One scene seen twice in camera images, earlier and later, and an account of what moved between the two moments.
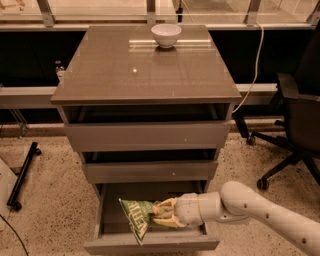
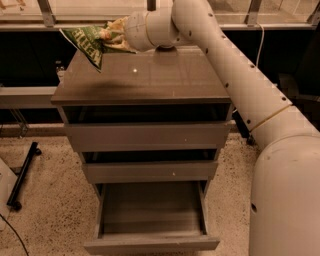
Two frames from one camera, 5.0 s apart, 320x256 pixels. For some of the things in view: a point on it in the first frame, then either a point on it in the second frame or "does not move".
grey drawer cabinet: (150, 121) does not move
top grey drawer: (146, 137) does not move
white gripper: (187, 210) -> (136, 30)
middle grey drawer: (198, 171) does not move
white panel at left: (7, 182) does not move
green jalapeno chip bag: (139, 214) -> (92, 41)
